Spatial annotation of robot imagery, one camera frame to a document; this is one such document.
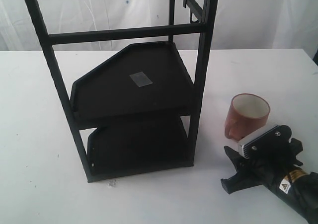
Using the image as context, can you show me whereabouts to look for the terracotta ceramic mug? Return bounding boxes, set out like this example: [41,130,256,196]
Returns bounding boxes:
[224,93,271,142]

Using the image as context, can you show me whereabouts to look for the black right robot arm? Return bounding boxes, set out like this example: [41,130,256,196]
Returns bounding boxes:
[221,138,318,224]

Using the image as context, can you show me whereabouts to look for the black metal shelf rack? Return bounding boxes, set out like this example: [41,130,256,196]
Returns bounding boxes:
[24,0,218,183]

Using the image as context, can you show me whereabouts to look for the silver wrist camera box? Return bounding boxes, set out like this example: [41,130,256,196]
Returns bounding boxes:
[238,124,292,159]

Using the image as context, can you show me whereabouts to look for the grey tape patch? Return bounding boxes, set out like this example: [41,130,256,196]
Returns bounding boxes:
[129,72,153,87]

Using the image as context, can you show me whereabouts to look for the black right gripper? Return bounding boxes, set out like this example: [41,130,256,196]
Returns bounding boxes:
[221,138,304,194]

